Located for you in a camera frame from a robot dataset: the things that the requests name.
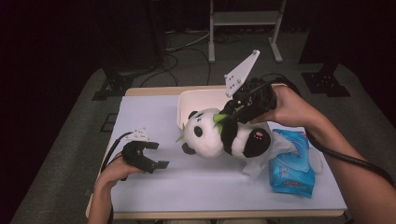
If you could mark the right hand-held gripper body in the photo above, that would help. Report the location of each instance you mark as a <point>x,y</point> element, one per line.
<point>260,99</point>

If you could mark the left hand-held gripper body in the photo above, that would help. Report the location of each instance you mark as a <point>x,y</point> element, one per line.
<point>130,154</point>

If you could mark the white plastic bin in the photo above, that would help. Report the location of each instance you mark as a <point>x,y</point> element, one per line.
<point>199,101</point>

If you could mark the panda plush toy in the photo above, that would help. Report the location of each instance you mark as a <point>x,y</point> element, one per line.
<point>208,140</point>

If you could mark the white wet wipe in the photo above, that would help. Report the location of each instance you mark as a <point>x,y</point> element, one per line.
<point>264,161</point>

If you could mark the blue wet wipe packet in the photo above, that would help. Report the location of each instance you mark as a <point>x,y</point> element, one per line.
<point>291,177</point>

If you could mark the person's left hand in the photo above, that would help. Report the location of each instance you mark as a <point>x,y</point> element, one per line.
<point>116,171</point>

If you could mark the person's right hand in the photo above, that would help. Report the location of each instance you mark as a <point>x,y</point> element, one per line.
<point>292,109</point>

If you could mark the lavender table mat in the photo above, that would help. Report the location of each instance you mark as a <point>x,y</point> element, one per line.
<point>202,193</point>

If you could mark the light wooden table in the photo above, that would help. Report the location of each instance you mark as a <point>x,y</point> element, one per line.
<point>155,90</point>

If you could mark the black stand base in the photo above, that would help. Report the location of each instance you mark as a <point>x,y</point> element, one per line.
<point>325,84</point>
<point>113,85</point>

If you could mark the white metal stand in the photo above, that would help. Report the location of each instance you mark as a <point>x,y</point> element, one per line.
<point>244,18</point>

